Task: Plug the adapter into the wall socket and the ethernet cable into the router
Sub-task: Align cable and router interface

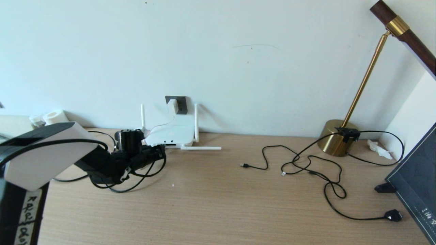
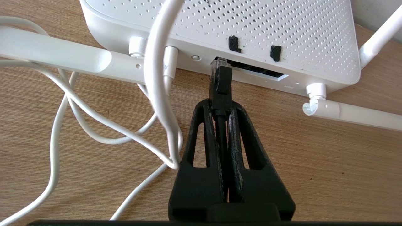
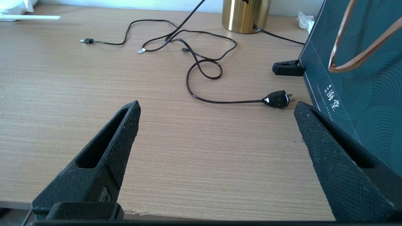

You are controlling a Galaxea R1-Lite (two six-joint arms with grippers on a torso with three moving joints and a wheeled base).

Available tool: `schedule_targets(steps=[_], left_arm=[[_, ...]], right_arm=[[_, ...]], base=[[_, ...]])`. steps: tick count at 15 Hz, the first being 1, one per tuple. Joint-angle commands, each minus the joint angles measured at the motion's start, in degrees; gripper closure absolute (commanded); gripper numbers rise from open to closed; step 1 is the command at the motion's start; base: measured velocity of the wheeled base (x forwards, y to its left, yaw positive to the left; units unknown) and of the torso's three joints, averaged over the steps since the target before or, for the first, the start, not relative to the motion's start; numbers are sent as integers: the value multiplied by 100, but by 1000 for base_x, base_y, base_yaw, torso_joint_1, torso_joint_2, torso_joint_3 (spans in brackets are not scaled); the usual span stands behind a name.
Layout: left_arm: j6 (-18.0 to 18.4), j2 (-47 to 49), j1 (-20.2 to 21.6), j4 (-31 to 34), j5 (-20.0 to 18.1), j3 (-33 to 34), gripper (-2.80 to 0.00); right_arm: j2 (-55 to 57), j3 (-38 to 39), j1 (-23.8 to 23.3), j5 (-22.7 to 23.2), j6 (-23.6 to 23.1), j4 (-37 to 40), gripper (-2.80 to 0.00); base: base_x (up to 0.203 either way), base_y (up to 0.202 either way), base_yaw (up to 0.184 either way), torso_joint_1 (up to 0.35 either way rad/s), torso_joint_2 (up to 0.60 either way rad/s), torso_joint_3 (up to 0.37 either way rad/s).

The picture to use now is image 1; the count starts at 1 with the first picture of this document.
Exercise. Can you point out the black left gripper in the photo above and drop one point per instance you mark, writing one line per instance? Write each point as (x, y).
(146, 158)

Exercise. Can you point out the white square power adapter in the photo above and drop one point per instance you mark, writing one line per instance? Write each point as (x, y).
(173, 106)

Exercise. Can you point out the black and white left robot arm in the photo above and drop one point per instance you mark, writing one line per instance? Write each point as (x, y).
(51, 160)

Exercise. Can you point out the white router with four antennas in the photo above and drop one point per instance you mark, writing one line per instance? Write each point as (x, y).
(170, 134)

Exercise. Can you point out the white toilet paper roll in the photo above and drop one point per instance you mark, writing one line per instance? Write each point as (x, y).
(56, 116)

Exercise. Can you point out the small clear jar white lid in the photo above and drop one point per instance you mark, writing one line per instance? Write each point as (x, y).
(35, 119)

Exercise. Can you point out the black junction box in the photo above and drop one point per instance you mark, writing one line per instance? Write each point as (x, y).
(347, 133)

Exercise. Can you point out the crumpled white tissue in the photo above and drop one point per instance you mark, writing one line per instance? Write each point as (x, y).
(377, 147)

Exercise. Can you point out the dark blue framed board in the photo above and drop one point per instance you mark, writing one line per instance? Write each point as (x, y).
(417, 173)

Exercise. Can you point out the grey wall socket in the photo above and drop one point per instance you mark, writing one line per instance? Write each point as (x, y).
(183, 103)

